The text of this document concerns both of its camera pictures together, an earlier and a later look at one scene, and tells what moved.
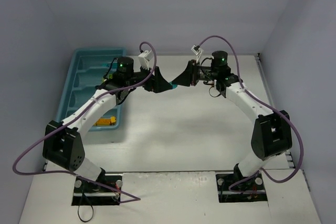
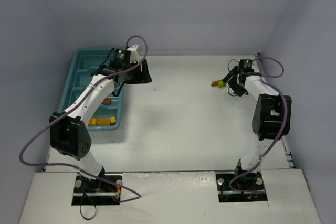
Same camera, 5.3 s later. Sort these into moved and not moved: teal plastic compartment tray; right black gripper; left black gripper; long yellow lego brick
Moved: right black gripper; left black gripper
Not moved: long yellow lego brick; teal plastic compartment tray
